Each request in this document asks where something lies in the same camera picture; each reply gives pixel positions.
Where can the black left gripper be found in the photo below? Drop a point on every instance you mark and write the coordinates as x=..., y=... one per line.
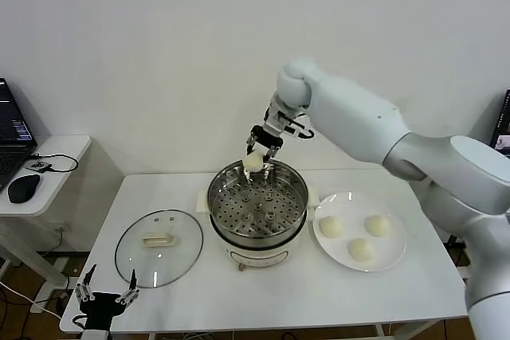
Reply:
x=99, y=308

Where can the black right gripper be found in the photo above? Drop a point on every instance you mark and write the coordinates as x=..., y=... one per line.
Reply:
x=266, y=139

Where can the white steamed baozi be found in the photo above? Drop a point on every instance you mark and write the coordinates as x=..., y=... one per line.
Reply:
x=253, y=161
x=331, y=227
x=361, y=250
x=378, y=225

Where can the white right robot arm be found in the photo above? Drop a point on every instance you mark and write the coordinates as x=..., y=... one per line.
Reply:
x=358, y=117

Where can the steel perforated steamer basket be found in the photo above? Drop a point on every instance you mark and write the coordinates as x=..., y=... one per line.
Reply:
x=223, y=188

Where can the white round plate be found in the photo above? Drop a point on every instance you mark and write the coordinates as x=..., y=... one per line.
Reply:
x=338, y=212

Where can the cream electric pot base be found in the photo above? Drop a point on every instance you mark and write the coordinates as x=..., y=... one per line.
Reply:
x=259, y=252

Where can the black computer mouse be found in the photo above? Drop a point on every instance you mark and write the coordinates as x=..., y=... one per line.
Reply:
x=24, y=189

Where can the white side table with mouse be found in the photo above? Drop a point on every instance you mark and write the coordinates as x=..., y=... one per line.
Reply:
x=67, y=153

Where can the black laptop with code screen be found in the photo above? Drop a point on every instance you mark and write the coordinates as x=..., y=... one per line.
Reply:
x=12, y=129

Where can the black laptop with video screen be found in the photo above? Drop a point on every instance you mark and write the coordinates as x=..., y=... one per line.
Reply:
x=504, y=125

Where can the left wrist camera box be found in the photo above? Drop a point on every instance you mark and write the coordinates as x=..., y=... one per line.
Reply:
x=95, y=335

